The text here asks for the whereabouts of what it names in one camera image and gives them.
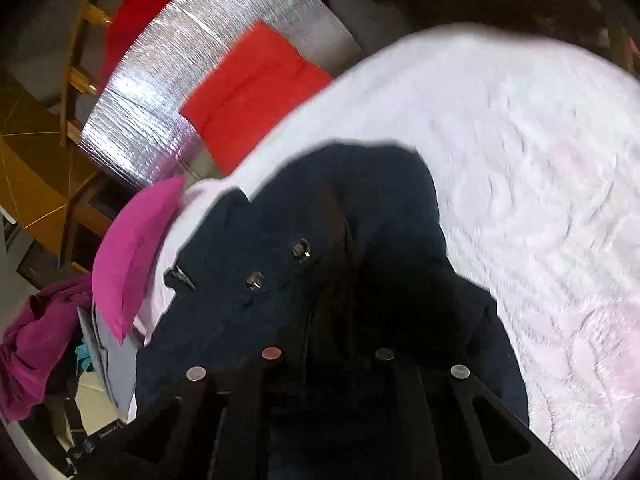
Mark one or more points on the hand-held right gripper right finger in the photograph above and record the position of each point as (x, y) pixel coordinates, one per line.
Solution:
(440, 410)

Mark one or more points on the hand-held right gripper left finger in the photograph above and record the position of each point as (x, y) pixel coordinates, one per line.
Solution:
(235, 410)

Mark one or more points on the navy blue garment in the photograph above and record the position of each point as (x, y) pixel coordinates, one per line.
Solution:
(280, 210)

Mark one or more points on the grey folded cloth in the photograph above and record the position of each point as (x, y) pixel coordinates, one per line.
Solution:
(112, 360)

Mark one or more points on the teal cloth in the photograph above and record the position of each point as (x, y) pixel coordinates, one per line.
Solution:
(85, 357)

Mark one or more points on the magenta folded cloth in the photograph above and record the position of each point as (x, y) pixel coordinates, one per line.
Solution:
(130, 260)

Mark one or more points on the purple crumpled garment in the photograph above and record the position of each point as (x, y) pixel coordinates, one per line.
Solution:
(35, 350)

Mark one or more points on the white pink bedspread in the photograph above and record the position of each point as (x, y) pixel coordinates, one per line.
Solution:
(500, 160)

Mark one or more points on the red folded cloth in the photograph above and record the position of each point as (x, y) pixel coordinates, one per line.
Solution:
(250, 95)

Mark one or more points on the silver foil mat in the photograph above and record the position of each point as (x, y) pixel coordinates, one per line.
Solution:
(160, 90)

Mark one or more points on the wooden chair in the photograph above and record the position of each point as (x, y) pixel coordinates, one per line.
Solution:
(80, 80)

